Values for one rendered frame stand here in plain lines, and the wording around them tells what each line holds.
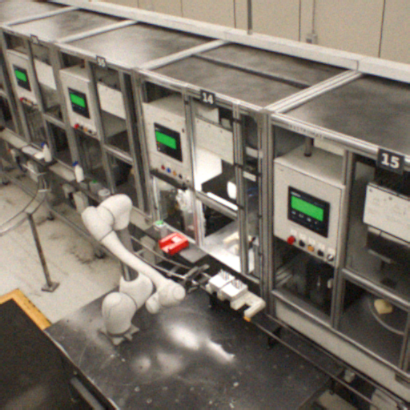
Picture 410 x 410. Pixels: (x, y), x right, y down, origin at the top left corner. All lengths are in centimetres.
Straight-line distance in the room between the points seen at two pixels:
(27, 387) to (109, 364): 110
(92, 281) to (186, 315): 167
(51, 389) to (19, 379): 28
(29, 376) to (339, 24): 500
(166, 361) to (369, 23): 459
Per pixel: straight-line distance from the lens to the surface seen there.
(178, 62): 360
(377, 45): 658
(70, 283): 503
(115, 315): 327
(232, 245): 362
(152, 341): 336
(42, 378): 427
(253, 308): 320
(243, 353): 324
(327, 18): 690
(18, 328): 472
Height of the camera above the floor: 307
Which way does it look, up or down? 32 degrees down
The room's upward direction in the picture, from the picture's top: 4 degrees counter-clockwise
